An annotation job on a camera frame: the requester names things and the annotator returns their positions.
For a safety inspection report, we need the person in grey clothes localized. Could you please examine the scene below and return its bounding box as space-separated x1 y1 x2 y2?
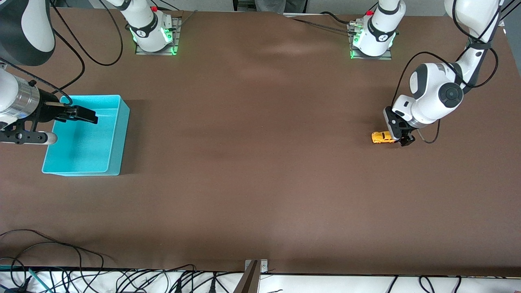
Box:
254 0 306 13

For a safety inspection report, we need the thin black base cable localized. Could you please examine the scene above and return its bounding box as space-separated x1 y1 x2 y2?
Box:
291 18 350 33

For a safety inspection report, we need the yellow toy beetle car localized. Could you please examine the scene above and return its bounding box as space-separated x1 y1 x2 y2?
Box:
371 131 397 144

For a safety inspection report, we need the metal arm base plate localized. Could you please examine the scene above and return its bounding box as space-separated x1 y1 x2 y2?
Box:
348 22 393 61
135 17 182 55

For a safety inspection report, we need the grey camera pole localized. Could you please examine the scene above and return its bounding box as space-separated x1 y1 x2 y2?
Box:
233 260 261 293

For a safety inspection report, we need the small metal mounting bracket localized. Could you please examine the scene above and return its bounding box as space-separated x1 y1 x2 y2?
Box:
244 259 269 274

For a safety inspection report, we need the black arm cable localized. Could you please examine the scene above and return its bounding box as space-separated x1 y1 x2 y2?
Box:
392 0 505 144
0 0 124 107

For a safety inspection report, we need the long black looped cable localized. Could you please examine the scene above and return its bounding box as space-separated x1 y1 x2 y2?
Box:
0 229 105 293

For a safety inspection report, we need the turquoise plastic bin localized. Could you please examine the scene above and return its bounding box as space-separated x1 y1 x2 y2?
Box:
42 95 131 176

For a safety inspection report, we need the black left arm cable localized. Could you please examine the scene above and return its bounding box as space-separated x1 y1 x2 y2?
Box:
392 0 505 144

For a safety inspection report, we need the thick black base cable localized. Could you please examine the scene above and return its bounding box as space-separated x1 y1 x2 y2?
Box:
321 11 355 26

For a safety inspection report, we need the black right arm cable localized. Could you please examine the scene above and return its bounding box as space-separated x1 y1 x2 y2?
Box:
0 0 124 107

